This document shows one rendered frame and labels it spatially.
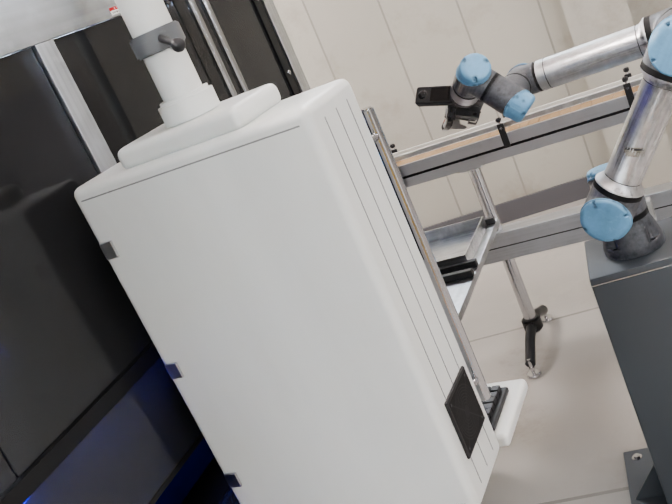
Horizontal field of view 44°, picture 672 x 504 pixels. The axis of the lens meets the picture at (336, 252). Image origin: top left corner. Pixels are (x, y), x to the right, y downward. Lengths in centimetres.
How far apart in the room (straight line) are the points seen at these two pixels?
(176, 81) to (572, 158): 378
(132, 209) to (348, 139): 39
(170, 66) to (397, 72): 357
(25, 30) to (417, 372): 93
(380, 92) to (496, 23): 75
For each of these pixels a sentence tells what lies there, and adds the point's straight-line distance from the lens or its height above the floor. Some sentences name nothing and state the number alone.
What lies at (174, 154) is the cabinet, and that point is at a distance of 138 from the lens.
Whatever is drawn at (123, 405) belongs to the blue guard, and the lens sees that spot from 159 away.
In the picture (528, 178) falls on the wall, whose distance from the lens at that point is 501.
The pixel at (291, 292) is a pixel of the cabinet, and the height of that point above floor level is 127.
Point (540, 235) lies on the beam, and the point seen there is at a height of 50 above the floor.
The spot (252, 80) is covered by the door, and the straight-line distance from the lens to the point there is 229.
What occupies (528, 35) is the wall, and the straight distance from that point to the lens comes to 481.
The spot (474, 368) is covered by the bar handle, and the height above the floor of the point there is 95.
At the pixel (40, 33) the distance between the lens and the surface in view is 170.
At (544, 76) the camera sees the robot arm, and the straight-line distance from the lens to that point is 210.
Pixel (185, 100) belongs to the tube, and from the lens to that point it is 138.
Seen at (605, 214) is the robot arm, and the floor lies 97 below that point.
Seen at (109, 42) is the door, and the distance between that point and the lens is 186.
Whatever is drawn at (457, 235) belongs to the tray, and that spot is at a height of 88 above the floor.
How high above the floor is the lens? 170
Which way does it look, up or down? 17 degrees down
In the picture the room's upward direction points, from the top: 24 degrees counter-clockwise
